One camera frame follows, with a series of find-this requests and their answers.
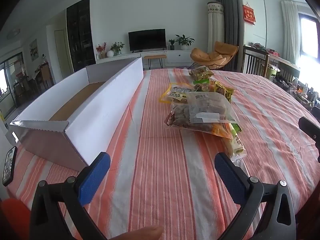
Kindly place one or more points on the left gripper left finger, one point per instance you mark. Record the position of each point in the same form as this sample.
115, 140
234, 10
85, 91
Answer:
47, 220

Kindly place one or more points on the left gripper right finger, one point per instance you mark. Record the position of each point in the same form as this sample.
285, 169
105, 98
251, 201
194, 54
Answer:
278, 218

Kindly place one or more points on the clear bag brown bars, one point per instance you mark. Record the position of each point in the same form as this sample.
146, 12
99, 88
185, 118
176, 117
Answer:
210, 107

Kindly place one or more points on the green-top brown snack bag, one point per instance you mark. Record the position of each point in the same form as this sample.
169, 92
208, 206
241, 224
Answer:
204, 85

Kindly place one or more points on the clear bag mixed snacks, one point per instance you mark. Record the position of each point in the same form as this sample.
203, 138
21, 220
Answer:
200, 73

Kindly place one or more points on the person's hand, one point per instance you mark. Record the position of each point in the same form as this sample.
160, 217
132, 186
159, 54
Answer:
148, 232

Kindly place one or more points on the black smartphone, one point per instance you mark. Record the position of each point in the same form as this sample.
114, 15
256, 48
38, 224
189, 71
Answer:
9, 165

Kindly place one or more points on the beige rice cake packet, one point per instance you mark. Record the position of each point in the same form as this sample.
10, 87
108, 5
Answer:
234, 147

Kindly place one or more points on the dark wooden chair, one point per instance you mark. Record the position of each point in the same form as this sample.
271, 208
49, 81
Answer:
255, 61

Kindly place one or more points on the yellow chicken snack bag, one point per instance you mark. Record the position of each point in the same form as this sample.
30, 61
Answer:
223, 90

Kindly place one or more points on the white cardboard box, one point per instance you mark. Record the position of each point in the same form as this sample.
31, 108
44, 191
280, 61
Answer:
75, 120

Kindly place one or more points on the brown nut snack bag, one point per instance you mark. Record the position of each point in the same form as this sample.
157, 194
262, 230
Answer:
179, 117

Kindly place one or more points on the orange lounge chair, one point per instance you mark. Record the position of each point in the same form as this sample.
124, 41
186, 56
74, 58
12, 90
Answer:
218, 58

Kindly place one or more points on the yellow-edged egg snack bag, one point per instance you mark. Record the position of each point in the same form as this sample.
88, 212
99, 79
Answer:
176, 93

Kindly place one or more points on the potted green plant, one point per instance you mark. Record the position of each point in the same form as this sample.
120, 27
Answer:
184, 41

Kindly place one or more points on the white tv cabinet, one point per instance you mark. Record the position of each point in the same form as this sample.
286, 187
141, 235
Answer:
175, 58

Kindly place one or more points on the red flower vase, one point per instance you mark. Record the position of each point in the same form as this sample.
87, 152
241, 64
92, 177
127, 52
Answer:
101, 50

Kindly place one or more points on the small wooden bench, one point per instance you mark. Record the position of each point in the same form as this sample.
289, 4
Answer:
159, 57

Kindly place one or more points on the black television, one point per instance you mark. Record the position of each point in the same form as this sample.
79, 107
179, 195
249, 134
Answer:
147, 39

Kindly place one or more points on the dark glass cabinet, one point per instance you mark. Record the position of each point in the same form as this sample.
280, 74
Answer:
80, 35

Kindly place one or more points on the red wall hanging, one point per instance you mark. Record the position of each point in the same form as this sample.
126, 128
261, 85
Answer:
248, 14

